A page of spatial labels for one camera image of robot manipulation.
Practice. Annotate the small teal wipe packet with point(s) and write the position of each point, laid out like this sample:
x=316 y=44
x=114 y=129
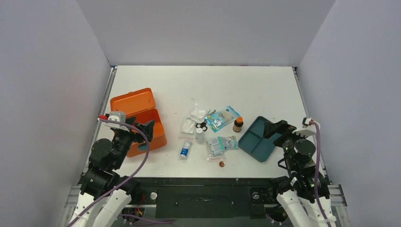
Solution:
x=230 y=142

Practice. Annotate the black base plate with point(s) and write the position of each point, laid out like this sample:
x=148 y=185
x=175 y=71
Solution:
x=205 y=197

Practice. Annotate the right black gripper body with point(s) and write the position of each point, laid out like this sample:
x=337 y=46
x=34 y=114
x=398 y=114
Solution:
x=284 y=135

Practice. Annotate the teal divided tray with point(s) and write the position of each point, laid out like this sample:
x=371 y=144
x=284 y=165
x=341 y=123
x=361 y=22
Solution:
x=254 y=143

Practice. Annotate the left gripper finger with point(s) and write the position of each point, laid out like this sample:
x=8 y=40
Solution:
x=146 y=128
x=130 y=121

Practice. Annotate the zip bag of wipes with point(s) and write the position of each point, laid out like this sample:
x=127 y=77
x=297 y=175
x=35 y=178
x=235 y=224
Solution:
x=215 y=149

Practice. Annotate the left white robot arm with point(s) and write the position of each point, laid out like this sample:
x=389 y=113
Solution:
x=103 y=192

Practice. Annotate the white blue tube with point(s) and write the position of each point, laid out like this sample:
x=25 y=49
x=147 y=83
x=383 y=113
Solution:
x=185 y=150

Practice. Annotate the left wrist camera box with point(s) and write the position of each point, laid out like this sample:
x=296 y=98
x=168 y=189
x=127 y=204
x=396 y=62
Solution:
x=115 y=120

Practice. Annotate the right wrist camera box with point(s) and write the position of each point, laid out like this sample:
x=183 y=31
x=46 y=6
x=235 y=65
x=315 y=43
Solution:
x=308 y=128

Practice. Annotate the brown bottle orange cap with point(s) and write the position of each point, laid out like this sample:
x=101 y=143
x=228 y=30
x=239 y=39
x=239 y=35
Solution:
x=238 y=124

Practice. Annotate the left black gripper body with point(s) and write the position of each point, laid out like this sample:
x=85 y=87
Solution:
x=124 y=139

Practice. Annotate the black scissors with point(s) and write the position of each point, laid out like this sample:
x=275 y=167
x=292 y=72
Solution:
x=202 y=126

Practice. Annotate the white bottle green label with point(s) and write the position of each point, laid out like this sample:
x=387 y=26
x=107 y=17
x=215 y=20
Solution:
x=200 y=135

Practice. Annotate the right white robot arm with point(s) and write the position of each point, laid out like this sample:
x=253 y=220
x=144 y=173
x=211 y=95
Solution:
x=304 y=194

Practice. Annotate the clear zip bag gauze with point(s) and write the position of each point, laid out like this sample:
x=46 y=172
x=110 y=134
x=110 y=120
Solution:
x=188 y=126

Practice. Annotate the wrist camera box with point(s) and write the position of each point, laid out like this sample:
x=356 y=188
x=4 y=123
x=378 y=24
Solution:
x=308 y=128
x=115 y=120

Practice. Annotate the white gauze packet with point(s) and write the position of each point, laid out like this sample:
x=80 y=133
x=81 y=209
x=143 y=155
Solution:
x=198 y=113

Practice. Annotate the blue snack packet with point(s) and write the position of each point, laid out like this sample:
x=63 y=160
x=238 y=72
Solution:
x=220 y=119

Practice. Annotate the orange plastic medicine box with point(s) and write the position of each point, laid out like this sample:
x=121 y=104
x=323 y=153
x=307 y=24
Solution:
x=141 y=104

